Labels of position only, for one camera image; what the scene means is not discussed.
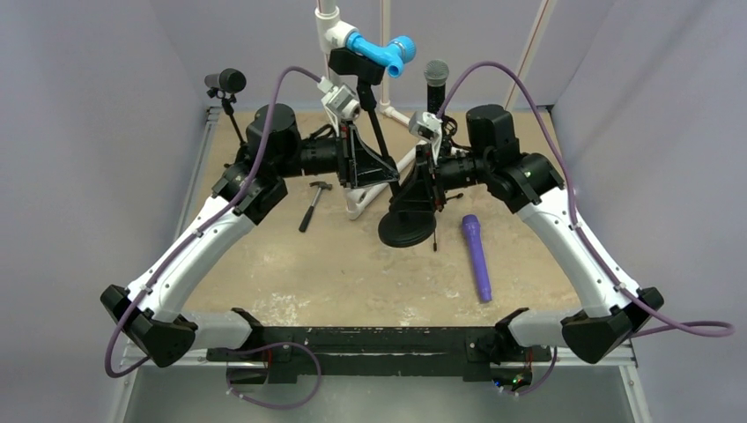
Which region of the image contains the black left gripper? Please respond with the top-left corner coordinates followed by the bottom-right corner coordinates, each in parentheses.
top-left (275, 118), bottom-right (399, 187)

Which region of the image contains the white PVC pipe frame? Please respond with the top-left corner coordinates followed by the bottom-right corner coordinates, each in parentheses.
top-left (314, 1), bottom-right (558, 220)

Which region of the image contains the black round-base microphone stand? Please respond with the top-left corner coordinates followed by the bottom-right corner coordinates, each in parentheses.
top-left (325, 48), bottom-right (436, 248)

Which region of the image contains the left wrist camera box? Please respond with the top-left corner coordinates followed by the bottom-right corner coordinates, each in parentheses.
top-left (317, 77), bottom-right (361, 122)

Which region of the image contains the purple microphone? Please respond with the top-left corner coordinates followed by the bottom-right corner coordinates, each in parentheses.
top-left (462, 214), bottom-right (492, 303)

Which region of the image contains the small dark grey microphone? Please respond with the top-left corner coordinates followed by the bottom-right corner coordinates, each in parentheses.
top-left (203, 68), bottom-right (247, 93)

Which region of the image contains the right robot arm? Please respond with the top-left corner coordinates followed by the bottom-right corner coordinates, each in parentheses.
top-left (378, 104), bottom-right (663, 364)

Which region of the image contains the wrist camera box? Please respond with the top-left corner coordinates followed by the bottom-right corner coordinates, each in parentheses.
top-left (408, 111), bottom-right (442, 144)
top-left (317, 77), bottom-right (361, 122)

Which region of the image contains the small black tripod stand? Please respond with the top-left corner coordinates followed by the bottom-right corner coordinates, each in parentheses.
top-left (206, 87), bottom-right (247, 168)

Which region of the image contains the blue plastic faucet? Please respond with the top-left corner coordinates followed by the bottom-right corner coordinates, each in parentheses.
top-left (345, 32), bottom-right (417, 78)

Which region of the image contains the black speckled condenser microphone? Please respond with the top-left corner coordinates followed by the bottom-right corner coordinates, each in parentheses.
top-left (424, 59), bottom-right (449, 115)

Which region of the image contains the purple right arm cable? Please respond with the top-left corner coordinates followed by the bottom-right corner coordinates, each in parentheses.
top-left (436, 61), bottom-right (736, 398)

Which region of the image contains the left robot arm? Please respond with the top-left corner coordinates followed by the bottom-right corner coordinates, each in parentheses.
top-left (100, 103), bottom-right (399, 367)

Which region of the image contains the hammer with black handle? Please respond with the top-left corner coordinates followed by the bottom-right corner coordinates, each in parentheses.
top-left (298, 181), bottom-right (333, 233)

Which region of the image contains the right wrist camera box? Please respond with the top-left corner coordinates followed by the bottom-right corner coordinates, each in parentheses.
top-left (408, 111), bottom-right (442, 144)

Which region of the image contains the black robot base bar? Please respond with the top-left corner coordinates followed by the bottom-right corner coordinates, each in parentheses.
top-left (206, 318), bottom-right (552, 389)

